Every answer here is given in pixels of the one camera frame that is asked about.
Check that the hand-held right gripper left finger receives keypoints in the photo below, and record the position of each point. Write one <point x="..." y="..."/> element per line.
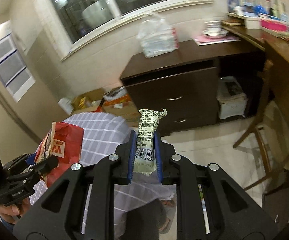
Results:
<point x="132" y="152"/>

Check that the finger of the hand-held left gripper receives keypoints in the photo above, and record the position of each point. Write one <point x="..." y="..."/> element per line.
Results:
<point x="19" y="161"/>
<point x="45" y="166"/>

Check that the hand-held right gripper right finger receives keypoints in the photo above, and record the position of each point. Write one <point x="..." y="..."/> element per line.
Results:
<point x="159" y="155"/>

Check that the green white printed wrapper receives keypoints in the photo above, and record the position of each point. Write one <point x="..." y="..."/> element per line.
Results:
<point x="147" y="135"/>

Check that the red paper bag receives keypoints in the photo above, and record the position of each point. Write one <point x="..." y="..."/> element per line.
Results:
<point x="67" y="140"/>

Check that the person's left hand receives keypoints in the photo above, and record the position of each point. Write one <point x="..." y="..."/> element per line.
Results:
<point x="12" y="211"/>

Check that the table with checked grey tablecloth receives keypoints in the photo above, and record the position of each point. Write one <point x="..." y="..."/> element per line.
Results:
<point x="102" y="135"/>

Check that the person's foot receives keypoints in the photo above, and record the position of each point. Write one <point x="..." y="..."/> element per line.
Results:
<point x="168" y="226"/>
<point x="169" y="202"/>

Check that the orange printed cardboard box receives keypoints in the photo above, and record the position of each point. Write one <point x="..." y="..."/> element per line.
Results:
<point x="120" y="105"/>

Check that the beige refrigerator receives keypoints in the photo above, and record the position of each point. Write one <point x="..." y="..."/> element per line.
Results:
<point x="22" y="110"/>

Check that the white paper bag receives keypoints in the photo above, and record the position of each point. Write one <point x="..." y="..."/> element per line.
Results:
<point x="65" y="106"/>

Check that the person's leg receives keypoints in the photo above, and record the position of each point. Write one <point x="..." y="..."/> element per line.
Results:
<point x="142" y="220"/>

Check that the dark wooden drawer cabinet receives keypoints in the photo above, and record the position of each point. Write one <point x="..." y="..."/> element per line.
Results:
<point x="172" y="85"/>

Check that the plain white paper sheet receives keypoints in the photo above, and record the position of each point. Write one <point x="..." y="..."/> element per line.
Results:
<point x="20" y="86"/>

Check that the blue framed paper sheet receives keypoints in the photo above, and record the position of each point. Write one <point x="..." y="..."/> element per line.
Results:
<point x="10" y="66"/>
<point x="2" y="48"/>

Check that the white box under desk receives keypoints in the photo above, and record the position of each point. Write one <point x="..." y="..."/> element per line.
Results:
<point x="232" y="100"/>

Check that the wooden chair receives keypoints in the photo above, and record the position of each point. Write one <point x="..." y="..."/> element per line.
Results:
<point x="262" y="130"/>

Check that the clear plastic bag with bottles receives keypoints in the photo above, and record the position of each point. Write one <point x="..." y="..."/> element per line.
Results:
<point x="158" y="37"/>

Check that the pink placemat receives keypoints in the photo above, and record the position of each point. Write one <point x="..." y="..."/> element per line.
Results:
<point x="214" y="40"/>

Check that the white framed sliding window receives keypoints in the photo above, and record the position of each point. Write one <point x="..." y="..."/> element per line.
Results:
<point x="114" y="17"/>

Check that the stack of white bowls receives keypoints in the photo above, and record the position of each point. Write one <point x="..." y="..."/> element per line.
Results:
<point x="213" y="27"/>

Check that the white desk shelf riser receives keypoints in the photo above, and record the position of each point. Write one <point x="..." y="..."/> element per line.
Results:
<point x="252" y="22"/>

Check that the thick book under pink box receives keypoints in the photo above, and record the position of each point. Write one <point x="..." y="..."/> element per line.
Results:
<point x="280" y="33"/>

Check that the pink box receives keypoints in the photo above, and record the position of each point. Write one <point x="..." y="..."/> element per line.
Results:
<point x="275" y="24"/>

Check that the row of books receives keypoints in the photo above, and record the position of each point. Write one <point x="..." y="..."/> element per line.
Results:
<point x="257" y="1"/>

